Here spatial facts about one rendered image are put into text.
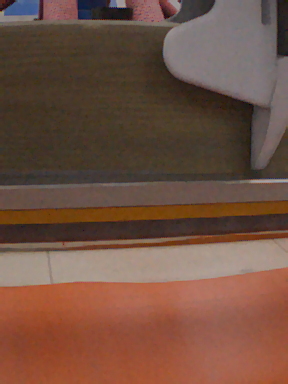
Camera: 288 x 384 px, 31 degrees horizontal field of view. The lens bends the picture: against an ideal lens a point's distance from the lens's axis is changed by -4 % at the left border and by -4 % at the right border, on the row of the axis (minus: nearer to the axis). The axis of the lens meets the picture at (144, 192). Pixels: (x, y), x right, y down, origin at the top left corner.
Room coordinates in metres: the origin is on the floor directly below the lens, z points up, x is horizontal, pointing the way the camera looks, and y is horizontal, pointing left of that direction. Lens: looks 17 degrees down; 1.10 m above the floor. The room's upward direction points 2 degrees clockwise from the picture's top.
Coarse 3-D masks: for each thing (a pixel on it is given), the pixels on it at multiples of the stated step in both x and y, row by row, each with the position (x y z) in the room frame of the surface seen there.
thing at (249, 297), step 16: (256, 272) 0.30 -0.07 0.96; (272, 272) 0.30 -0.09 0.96; (224, 288) 0.28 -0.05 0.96; (240, 288) 0.28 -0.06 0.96; (256, 288) 0.28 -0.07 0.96; (272, 288) 0.28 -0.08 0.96; (224, 304) 0.26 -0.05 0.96; (240, 304) 0.26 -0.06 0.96; (256, 304) 0.26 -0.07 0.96; (272, 304) 0.26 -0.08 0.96; (240, 320) 0.24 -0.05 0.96; (256, 320) 0.24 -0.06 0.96; (272, 320) 0.24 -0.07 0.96; (256, 336) 0.22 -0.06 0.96; (272, 336) 0.22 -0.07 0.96; (272, 352) 0.21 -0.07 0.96; (272, 368) 0.19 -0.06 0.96
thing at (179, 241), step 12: (120, 240) 0.33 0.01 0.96; (132, 240) 0.34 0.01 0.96; (144, 240) 0.34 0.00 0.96; (156, 240) 0.34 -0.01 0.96; (168, 240) 0.34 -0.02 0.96; (180, 240) 0.34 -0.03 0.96; (192, 240) 0.35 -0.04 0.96; (204, 240) 0.35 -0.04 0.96; (216, 240) 0.35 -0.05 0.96; (228, 240) 0.35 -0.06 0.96; (240, 240) 0.35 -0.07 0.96; (252, 240) 0.36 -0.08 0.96
